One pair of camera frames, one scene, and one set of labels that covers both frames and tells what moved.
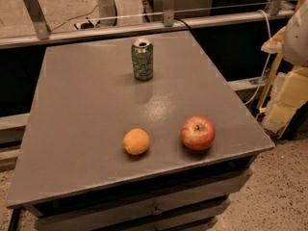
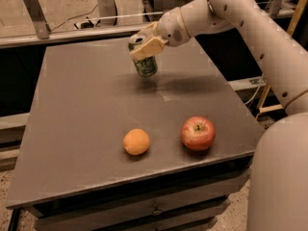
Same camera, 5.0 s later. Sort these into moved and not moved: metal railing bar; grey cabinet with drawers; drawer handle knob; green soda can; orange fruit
Moved: green soda can
Not moved: grey cabinet with drawers; orange fruit; drawer handle knob; metal railing bar
